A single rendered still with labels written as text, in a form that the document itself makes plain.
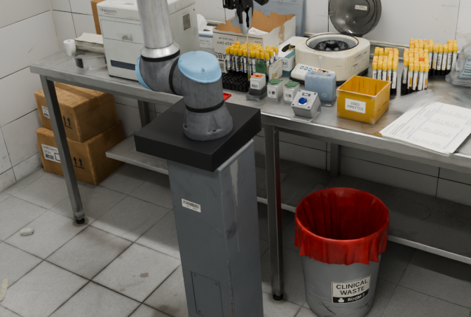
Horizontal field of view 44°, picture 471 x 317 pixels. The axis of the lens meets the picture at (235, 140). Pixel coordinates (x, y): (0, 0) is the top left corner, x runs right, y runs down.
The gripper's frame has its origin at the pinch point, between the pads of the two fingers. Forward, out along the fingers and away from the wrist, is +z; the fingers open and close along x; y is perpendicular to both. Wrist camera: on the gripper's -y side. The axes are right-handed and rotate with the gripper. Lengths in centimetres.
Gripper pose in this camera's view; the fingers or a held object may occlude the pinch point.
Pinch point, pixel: (247, 31)
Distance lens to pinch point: 209.4
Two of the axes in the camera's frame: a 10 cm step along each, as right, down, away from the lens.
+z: 0.7, 8.7, 4.8
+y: -8.5, -2.0, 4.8
